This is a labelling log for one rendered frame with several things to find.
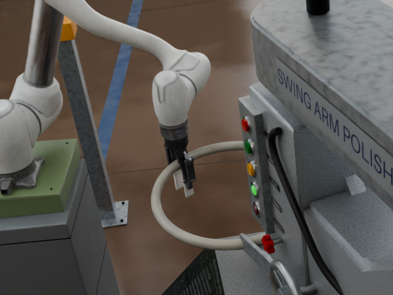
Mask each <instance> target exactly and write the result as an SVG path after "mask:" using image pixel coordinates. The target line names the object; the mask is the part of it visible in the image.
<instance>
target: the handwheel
mask: <svg viewBox="0 0 393 295"><path fill-rule="evenodd" d="M281 275H282V276H283V278H284V280H285V281H286V283H287V286H286V285H285V283H284V281H283V279H282V276H281ZM268 277H269V281H270V287H271V291H272V294H273V295H314V294H316V293H317V291H316V287H315V285H314V284H313V283H310V284H306V285H304V286H301V287H299V286H298V283H297V281H296V279H295V278H294V275H293V274H292V272H291V271H290V269H289V268H288V266H287V265H286V264H285V263H284V262H283V261H281V260H278V259H275V260H273V261H271V263H270V265H269V267H268Z"/></svg>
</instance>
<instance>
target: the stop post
mask: <svg viewBox="0 0 393 295"><path fill-rule="evenodd" d="M76 32H77V25H76V23H74V22H73V21H71V20H70V19H69V18H68V17H66V16H64V21H63V27H62V31H61V38H60V44H59V48H58V55H57V58H58V62H59V65H60V69H61V73H62V76H63V80H64V85H65V88H66V92H67V96H68V100H69V103H70V107H71V111H72V114H73V118H74V122H75V127H76V130H77V133H78V138H79V141H80V145H81V149H82V153H83V156H84V160H85V162H86V165H87V170H89V172H88V174H89V178H90V181H91V185H92V189H93V192H94V196H95V201H96V205H97V207H98V212H99V216H100V219H101V223H102V227H103V228H109V227H117V226H122V225H127V214H128V203H129V202H128V200H127V201H119V202H115V201H114V198H113V194H112V189H111V185H110V182H109V177H108V173H107V169H106V165H105V161H104V156H103V153H102V149H101V144H100V141H99V137H98V132H97V129H96V124H95V120H94V116H93V113H92V108H91V104H90V101H89V96H88V92H87V87H86V84H85V80H84V75H83V72H82V68H81V63H80V59H79V56H78V51H77V47H76V44H75V36H76Z"/></svg>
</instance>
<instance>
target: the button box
mask: <svg viewBox="0 0 393 295"><path fill-rule="evenodd" d="M238 102H239V111H240V120H241V124H242V119H243V116H246V117H247V118H248V120H249V122H250V126H251V133H250V134H248V133H247V132H246V131H244V130H243V127H242V134H243V143H245V141H246V139H249V140H250V141H251V144H252V146H253V150H254V155H253V156H250V155H249V154H248V153H247V152H246V150H245V148H244V152H245V158H246V166H247V164H248V161H249V160H251V161H252V162H253V164H254V166H255V169H256V177H255V178H254V177H253V176H251V175H249V172H248V170H247V176H248V181H249V190H250V199H251V209H252V214H253V216H254V217H255V219H256V220H257V221H258V223H259V224H260V225H261V227H262V228H263V230H264V231H265V232H266V234H273V233H275V229H274V218H273V208H272V202H271V191H270V180H269V174H268V163H267V153H266V142H265V136H264V125H263V114H262V112H261V111H260V110H259V109H258V108H257V107H256V106H255V105H254V104H253V103H252V102H251V101H250V96H249V95H247V96H245V97H241V98H238ZM252 181H253V182H254V183H255V184H256V186H257V189H258V198H255V196H254V195H253V193H252V191H251V185H250V184H251V182H252ZM254 202H256V203H257V204H258V206H259V208H260V211H261V218H258V217H257V215H256V213H255V212H254V208H253V203H254Z"/></svg>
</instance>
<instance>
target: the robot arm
mask: <svg viewBox="0 0 393 295"><path fill-rule="evenodd" d="M64 16H66V17H68V18H69V19H70V20H71V21H73V22H74V23H76V24H77V25H78V26H80V27H82V28H83V29H85V30H87V31H89V32H91V33H93V34H95V35H97V36H100V37H103V38H106V39H109V40H113V41H116V42H119V43H123V44H126V45H129V46H133V47H137V48H139V49H143V50H145V51H148V52H150V53H151V54H153V55H155V56H156V57H157V58H158V59H159V60H160V61H161V63H162V65H163V71H161V72H159V73H158V74H156V76H155V77H154V80H153V85H152V99H153V106H154V110H155V113H156V115H157V117H158V122H159V125H160V130H161V135H162V137H163V138H164V141H165V143H164V147H165V150H166V155H167V162H168V166H169V165H170V164H171V163H172V162H173V161H175V160H176V159H177V162H178V164H180V166H181V168H180V170H177V171H176V172H175V173H174V181H175V187H176V190H179V189H181V188H183V187H184V190H185V197H186V198H188V197H190V196H191V195H193V194H194V190H193V185H192V182H193V181H195V180H196V177H195V170H194V158H193V156H191V157H189V155H188V151H187V145H188V143H189V139H188V134H189V124H188V115H187V114H188V111H189V109H190V106H191V103H192V101H193V99H194V98H195V97H196V96H197V95H198V94H199V93H200V92H201V91H202V89H203V88H204V86H205V84H206V83H207V81H208V79H209V76H210V73H211V64H210V61H209V59H208V58H207V57H206V56H205V55H204V54H202V53H198V52H191V53H190V52H188V51H186V50H178V49H176V48H174V47H172V46H171V45H170V44H168V43H167V42H166V41H164V40H163V39H161V38H159V37H157V36H155V35H152V34H150V33H147V32H145V31H142V30H140V29H136V28H134V27H131V26H129V25H126V24H124V23H120V22H118V21H115V20H113V19H109V18H107V17H105V16H103V15H101V14H100V13H98V12H96V11H95V10H93V9H92V8H91V7H90V6H89V5H88V4H87V3H86V1H85V0H35V3H34V8H33V16H32V24H31V28H30V36H29V44H28V49H27V57H26V65H25V72H24V73H22V74H21V75H20V76H19V77H18V78H17V79H16V82H15V85H14V88H13V91H12V93H11V96H10V99H9V100H0V191H1V194H2V195H8V194H9V193H10V192H11V191H12V189H20V188H26V189H33V188H35V187H36V180H37V177H38V175H39V172H40V169H41V167H42V165H43V164H44V163H45V161H44V158H43V157H36V158H34V157H33V152H32V149H33V148H34V146H35V143H36V140H37V138H38V136H40V135H41V134H42V133H43V132H44V131H45V130H46V129H47V128H48V127H49V126H50V125H51V124H52V123H53V122H54V121H55V120H56V118H57V117H58V116H59V114H60V112H61V109H62V106H63V95H62V93H61V90H60V85H59V83H58V81H57V80H56V79H55V78H54V72H55V68H56V61H57V55H58V48H59V44H60V38H61V31H62V27H63V21H64ZM182 174H183V176H184V180H183V176H182Z"/></svg>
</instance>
